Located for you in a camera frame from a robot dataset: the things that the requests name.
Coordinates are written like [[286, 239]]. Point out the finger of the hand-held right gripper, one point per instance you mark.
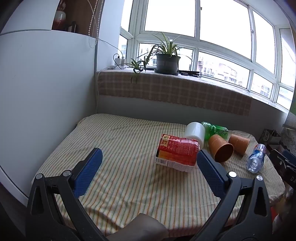
[[290, 155], [277, 160]]

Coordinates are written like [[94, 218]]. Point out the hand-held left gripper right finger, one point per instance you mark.
[[210, 176]]

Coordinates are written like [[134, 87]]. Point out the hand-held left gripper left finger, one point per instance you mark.
[[89, 172]]

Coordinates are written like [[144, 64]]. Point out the large orange cup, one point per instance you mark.
[[219, 148]]

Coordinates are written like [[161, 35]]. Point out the small orange cup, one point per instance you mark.
[[239, 143]]

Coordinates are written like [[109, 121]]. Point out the white cup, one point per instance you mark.
[[194, 133]]

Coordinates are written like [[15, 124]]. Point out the clear blue-label water bottle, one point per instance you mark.
[[256, 157]]

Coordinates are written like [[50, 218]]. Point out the lace cloth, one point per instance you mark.
[[289, 134]]

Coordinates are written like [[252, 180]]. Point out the white paper bag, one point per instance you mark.
[[269, 136]]

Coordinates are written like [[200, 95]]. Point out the striped tablecloth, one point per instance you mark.
[[115, 143]]

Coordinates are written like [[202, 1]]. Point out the red snack package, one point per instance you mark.
[[178, 150]]

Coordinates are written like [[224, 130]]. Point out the green plastic bottle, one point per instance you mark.
[[216, 130]]

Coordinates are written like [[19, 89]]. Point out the grey rounded cushion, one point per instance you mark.
[[141, 228]]

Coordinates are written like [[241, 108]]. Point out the white cabinet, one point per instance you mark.
[[46, 92]]

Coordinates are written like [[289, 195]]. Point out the plaid windowsill cloth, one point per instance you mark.
[[175, 89]]

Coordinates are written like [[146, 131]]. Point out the black tray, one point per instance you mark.
[[190, 73]]

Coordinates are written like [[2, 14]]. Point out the white power strip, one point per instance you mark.
[[119, 63]]

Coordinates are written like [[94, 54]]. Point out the small spider plant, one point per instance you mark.
[[137, 67]]

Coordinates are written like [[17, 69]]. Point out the large potted spider plant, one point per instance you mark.
[[167, 63]]

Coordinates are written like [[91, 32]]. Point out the red and white vase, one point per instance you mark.
[[59, 18]]

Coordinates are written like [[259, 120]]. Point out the white window frame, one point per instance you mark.
[[197, 44]]

